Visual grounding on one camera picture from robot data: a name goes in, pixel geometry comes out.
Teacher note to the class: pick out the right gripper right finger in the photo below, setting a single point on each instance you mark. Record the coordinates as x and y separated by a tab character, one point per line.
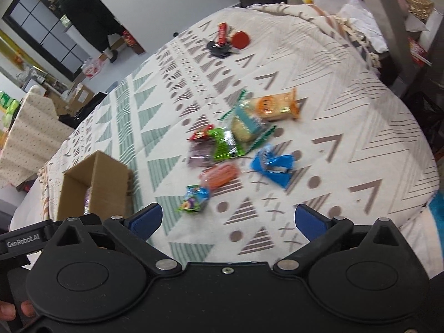
325	236

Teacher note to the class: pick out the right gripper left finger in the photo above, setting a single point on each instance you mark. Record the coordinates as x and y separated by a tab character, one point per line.
131	237

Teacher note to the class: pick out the colourful small candy packet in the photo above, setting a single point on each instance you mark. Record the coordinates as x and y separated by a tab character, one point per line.
195	199

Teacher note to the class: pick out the blue snack packet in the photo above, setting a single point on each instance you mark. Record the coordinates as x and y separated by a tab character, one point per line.
277	168

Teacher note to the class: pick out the orange sausage snack pack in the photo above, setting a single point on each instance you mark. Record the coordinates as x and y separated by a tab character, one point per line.
219	175

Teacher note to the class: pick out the purple snack packet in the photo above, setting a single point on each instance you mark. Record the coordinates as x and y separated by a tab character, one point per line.
201	155

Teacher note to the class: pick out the red snack packet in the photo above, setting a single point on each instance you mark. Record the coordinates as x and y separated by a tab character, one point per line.
202	134

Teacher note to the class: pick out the green snack packet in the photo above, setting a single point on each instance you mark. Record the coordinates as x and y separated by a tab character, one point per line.
226	146

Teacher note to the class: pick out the green-edged biscuit snack pack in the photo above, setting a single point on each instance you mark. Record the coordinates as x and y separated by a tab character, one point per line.
249	130

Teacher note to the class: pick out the orange cracker snack pack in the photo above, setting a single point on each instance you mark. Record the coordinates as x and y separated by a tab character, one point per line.
276	107

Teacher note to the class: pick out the person's left hand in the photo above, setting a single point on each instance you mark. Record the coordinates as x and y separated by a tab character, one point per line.
8	311

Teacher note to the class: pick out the brown cardboard box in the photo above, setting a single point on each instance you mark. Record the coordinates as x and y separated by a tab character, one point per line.
100	185

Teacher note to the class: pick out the dotted cream tablecloth table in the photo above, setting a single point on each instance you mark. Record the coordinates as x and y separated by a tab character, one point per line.
34	138

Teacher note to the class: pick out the patterned white bed blanket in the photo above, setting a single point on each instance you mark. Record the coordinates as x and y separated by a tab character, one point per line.
359	152

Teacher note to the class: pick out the cardboard box on floor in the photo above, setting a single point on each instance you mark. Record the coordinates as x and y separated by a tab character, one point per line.
80	96

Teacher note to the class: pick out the red white plastic bag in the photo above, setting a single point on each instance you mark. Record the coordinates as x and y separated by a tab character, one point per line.
91	67

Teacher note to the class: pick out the person in black coat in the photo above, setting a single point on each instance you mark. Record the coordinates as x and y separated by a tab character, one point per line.
94	22

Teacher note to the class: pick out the black framed glass door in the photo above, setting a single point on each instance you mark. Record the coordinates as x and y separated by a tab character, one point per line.
41	30

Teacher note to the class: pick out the white side table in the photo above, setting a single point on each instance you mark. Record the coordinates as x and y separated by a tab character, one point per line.
388	16

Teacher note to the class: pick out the red round keychain tag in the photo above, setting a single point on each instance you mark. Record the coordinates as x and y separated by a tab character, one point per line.
240	40

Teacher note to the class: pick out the red strip keychain charm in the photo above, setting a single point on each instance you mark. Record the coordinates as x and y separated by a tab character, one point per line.
223	30

